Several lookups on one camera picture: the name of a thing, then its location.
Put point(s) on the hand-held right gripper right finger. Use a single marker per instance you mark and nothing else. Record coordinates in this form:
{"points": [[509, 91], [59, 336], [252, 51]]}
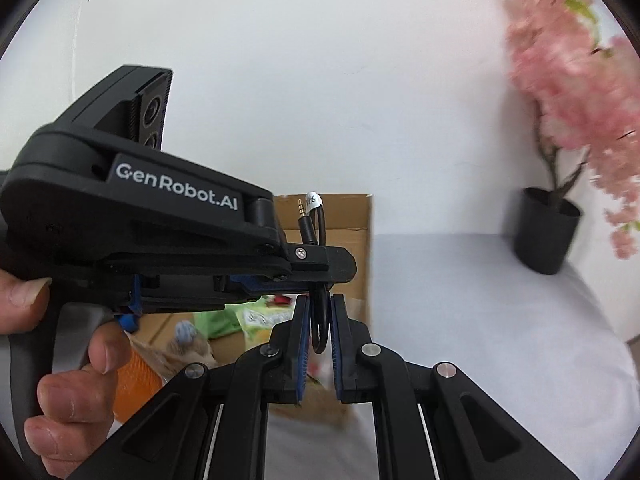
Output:
{"points": [[336, 350]]}

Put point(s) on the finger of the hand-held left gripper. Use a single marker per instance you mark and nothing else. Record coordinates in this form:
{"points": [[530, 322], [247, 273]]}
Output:
{"points": [[325, 265]]}

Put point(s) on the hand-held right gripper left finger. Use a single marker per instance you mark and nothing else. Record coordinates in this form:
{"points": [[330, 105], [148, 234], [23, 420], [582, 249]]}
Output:
{"points": [[300, 350]]}

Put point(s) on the green pear print packet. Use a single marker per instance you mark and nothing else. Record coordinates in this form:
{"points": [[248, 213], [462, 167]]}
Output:
{"points": [[265, 320]]}

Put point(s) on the cardboard box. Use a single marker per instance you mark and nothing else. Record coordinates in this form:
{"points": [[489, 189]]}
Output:
{"points": [[342, 215]]}

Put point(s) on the orange plastic cup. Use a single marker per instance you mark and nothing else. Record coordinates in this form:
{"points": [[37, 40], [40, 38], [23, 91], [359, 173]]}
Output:
{"points": [[137, 380]]}

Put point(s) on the person's left hand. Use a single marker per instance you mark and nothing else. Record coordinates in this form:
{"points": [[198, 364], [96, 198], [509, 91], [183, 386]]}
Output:
{"points": [[75, 410]]}

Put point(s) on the pink blossom tree in pot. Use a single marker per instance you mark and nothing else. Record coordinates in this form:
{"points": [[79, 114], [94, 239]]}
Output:
{"points": [[547, 230]]}

